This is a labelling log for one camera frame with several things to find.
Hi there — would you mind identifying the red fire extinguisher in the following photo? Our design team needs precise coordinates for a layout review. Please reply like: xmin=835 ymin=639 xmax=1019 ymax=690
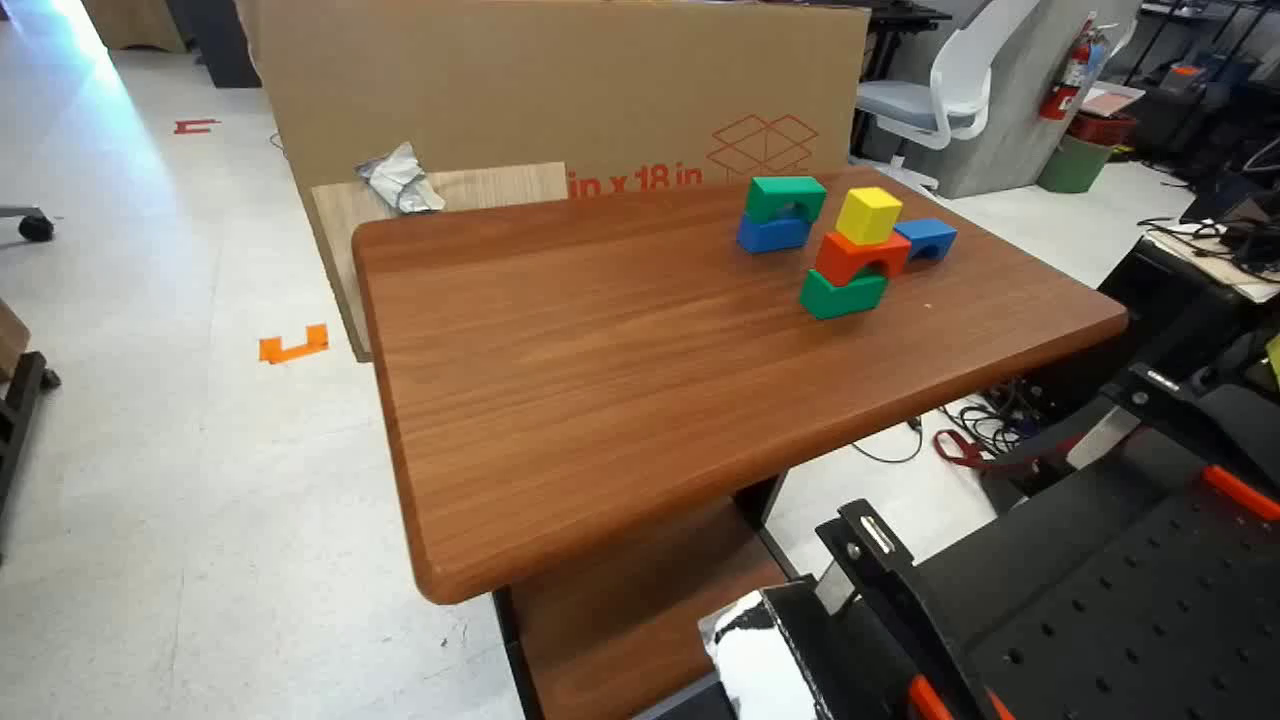
xmin=1035 ymin=14 xmax=1118 ymax=123

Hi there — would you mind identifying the black chair caster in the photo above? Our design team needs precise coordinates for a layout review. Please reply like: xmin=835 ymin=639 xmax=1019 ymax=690
xmin=0 ymin=202 xmax=59 ymax=249

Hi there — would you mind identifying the large brown cardboard box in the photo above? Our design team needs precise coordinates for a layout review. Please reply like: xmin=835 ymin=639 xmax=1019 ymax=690
xmin=235 ymin=0 xmax=875 ymax=208

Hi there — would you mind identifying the crumpled white grey cloth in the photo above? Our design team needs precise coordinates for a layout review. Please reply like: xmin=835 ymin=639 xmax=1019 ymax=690
xmin=351 ymin=140 xmax=450 ymax=219

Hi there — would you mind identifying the green bin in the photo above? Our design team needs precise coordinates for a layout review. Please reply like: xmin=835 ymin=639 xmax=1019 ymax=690
xmin=1035 ymin=135 xmax=1114 ymax=201

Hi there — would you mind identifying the green arch block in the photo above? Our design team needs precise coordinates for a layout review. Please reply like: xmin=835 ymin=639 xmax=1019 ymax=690
xmin=739 ymin=173 xmax=834 ymax=228
xmin=797 ymin=263 xmax=893 ymax=322

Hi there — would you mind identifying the orange arch block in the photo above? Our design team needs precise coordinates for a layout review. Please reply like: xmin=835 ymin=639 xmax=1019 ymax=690
xmin=814 ymin=228 xmax=918 ymax=293

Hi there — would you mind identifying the orange clamp handle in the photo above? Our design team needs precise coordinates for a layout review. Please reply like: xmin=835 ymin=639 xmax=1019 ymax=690
xmin=1195 ymin=458 xmax=1280 ymax=528

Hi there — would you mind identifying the red cable bundle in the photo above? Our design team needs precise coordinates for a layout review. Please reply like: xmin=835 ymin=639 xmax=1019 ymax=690
xmin=927 ymin=421 xmax=999 ymax=475

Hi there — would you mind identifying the orange floor tape mark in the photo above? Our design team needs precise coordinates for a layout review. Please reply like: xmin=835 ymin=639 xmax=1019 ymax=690
xmin=258 ymin=319 xmax=331 ymax=369

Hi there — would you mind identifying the black stand foot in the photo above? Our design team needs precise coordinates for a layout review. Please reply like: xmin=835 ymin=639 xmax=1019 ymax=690
xmin=0 ymin=299 xmax=63 ymax=569

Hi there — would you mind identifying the brown table leg panel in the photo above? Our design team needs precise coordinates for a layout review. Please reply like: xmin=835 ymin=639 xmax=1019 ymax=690
xmin=494 ymin=475 xmax=805 ymax=720

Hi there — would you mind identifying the yellow cube block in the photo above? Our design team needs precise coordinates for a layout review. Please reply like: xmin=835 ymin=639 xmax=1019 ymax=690
xmin=834 ymin=184 xmax=909 ymax=252

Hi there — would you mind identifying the cluttered side desk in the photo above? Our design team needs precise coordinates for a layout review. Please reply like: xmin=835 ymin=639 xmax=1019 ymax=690
xmin=1101 ymin=208 xmax=1280 ymax=392

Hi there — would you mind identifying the blue arch block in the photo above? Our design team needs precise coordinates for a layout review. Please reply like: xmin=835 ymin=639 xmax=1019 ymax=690
xmin=893 ymin=215 xmax=960 ymax=269
xmin=734 ymin=211 xmax=816 ymax=259

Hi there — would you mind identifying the grey cabinet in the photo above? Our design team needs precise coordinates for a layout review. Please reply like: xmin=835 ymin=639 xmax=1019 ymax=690
xmin=875 ymin=0 xmax=1143 ymax=202

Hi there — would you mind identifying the white office chair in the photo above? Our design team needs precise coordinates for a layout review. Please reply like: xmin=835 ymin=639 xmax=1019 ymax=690
xmin=854 ymin=0 xmax=1043 ymax=156

